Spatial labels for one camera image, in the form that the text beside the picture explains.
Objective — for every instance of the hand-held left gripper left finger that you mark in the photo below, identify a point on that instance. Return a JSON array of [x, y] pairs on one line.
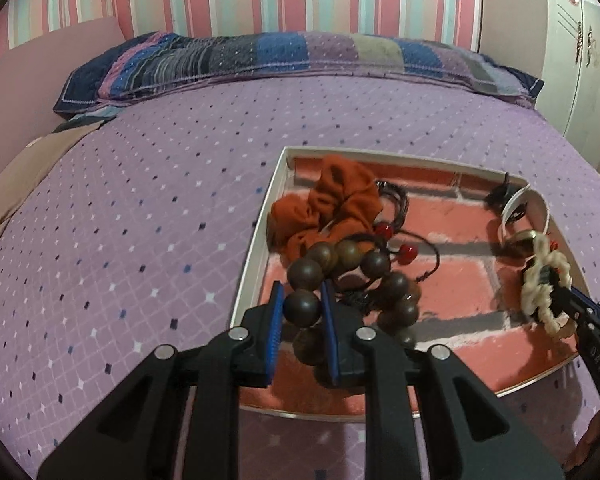
[[275, 330]]

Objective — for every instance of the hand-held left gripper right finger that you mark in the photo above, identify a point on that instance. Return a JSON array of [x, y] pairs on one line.
[[331, 332]]

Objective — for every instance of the cream braided scrunchie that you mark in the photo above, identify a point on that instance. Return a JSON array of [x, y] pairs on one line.
[[532, 290]]

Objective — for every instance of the brick-pattern cardboard tray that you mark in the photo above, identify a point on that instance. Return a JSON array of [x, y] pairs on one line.
[[455, 305]]

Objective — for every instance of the orange fabric scrunchie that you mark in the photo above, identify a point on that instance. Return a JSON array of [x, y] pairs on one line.
[[340, 195]]

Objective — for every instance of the person's right forearm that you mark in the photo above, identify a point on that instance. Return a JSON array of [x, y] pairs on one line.
[[590, 442]]

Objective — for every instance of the white bangle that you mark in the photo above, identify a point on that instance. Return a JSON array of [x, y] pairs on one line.
[[543, 211]]

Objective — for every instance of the black hair clip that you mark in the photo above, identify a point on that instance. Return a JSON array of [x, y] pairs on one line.
[[497, 194]]

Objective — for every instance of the white wardrobe with flower stickers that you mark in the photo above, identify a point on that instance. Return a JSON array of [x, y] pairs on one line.
[[580, 60]]

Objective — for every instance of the striped patchwork pillow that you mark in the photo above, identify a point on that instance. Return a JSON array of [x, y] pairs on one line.
[[290, 60]]

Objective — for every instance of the blue patterned cloth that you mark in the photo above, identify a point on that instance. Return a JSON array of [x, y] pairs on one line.
[[87, 117]]

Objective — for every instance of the pink padded headboard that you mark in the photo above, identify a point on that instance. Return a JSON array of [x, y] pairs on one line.
[[30, 90]]

